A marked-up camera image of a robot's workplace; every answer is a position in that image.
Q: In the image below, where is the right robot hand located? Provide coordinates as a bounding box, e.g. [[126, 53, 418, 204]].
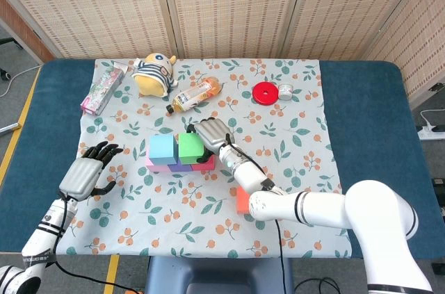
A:
[[186, 117, 237, 165]]

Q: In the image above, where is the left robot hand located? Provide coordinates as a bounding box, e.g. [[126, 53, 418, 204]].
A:
[[58, 140, 124, 202]]

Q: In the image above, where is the green foam cube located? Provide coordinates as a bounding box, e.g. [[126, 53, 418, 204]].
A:
[[177, 133, 206, 165]]

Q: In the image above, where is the crimson foam cube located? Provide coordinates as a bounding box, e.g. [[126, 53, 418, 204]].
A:
[[191, 154, 216, 172]]

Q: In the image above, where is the light blue foam cube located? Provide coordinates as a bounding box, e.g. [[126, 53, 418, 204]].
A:
[[148, 133, 177, 165]]

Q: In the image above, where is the pink foam cube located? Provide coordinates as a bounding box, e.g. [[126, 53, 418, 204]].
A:
[[145, 156, 171, 173]]

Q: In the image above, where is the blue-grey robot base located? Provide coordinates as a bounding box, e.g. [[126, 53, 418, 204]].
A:
[[144, 257, 295, 294]]

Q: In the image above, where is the orange drink plastic bottle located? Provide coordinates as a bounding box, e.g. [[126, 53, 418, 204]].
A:
[[165, 76, 224, 114]]

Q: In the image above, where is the red disc with hole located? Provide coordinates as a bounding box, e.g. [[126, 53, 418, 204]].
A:
[[252, 81, 280, 104]]

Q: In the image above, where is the teal felt table cover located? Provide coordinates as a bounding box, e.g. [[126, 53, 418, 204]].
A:
[[0, 59, 435, 262]]

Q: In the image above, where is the orange foam cube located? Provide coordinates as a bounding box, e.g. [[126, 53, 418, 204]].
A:
[[236, 186, 253, 215]]

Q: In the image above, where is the floral print tablecloth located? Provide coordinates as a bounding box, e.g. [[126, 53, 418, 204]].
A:
[[50, 58, 352, 259]]

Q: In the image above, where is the yellow floor tape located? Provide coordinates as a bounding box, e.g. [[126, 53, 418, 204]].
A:
[[0, 67, 41, 183], [104, 254, 120, 294]]

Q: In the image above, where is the yellow plush toy striped shirt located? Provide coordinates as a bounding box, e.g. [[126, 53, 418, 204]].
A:
[[131, 52, 179, 99]]

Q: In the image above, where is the small white jar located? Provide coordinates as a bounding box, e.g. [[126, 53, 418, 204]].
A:
[[277, 83, 294, 101]]

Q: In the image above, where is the floral tissue pack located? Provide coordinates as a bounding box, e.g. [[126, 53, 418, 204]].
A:
[[80, 64, 128, 116]]

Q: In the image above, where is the bamboo folding screen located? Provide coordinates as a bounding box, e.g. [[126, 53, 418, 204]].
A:
[[0, 0, 445, 100]]

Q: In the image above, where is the black office chair base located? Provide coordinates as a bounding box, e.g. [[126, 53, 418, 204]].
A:
[[0, 37, 24, 81]]

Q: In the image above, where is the white power strip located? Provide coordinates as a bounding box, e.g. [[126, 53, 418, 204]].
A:
[[416, 125, 445, 140]]

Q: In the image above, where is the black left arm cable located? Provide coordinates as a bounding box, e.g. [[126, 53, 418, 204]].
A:
[[48, 192, 140, 294]]

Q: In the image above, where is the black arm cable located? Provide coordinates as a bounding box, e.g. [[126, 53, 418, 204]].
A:
[[275, 219, 289, 294], [48, 192, 140, 294]]

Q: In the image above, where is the thin white floor cable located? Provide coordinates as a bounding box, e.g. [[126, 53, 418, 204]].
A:
[[0, 65, 42, 97]]

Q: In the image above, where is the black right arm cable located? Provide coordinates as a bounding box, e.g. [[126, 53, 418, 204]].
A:
[[275, 219, 289, 294]]

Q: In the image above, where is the black floor cable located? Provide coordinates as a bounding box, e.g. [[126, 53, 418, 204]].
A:
[[294, 277, 341, 294]]

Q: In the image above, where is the white power cable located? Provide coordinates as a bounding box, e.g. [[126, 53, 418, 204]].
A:
[[419, 108, 445, 129]]

